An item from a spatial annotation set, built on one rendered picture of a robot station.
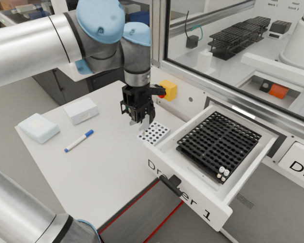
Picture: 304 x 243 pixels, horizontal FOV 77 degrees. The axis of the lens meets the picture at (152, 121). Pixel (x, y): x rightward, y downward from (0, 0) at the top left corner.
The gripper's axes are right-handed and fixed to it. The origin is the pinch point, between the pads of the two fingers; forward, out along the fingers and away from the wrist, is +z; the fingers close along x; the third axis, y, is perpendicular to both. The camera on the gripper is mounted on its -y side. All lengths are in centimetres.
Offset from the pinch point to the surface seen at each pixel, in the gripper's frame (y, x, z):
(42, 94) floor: -27, -192, 86
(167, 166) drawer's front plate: 12.1, 18.9, -5.6
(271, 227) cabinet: -19, 57, 42
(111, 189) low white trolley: 22.1, 4.1, 10.3
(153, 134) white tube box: -3.5, 1.3, 6.6
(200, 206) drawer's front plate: 13.6, 30.5, -0.3
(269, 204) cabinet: -19, 51, 29
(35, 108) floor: -9, -173, 86
